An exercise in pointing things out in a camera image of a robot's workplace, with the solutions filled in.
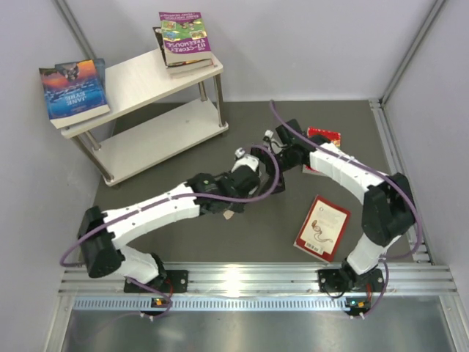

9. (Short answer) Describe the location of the light teal paperback book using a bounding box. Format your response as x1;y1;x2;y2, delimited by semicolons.
223;210;235;220

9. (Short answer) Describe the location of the red Edward Tulane book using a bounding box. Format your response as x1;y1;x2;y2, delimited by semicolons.
293;196;351;263

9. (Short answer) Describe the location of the purple storey treehouse book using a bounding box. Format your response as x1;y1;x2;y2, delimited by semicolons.
159;12;212;65

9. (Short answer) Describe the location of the black treehouse book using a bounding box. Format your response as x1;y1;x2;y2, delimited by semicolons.
152;27;169;69

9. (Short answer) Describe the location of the blue Jane Eyre book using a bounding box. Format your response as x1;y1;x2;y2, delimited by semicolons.
39;58;111;129

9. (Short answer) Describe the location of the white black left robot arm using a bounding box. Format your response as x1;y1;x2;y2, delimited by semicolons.
78;166;260;291

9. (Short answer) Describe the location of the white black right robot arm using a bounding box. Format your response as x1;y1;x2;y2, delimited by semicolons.
256;120;418;291

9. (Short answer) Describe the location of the red storey treehouse book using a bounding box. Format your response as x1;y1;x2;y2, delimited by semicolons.
166;59;213;78

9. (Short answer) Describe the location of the white two-tier shelf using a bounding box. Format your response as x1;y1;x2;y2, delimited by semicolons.
61;49;229;186

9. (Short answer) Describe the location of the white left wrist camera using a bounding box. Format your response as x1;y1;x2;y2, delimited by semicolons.
231;147;259;173

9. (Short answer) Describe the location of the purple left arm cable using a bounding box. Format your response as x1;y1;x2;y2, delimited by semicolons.
59;144;283;322

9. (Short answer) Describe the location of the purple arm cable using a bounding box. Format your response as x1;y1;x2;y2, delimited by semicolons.
269;98;422;320
59;144;283;322

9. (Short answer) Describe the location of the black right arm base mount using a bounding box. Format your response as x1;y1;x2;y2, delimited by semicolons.
317;268;385;298

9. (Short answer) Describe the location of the aluminium front rail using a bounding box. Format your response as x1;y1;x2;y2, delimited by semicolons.
59;263;457;312

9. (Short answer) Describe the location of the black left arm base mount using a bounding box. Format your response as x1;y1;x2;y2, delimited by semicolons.
124;270;189;293

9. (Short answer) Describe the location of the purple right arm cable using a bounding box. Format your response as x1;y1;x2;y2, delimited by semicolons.
269;98;422;320

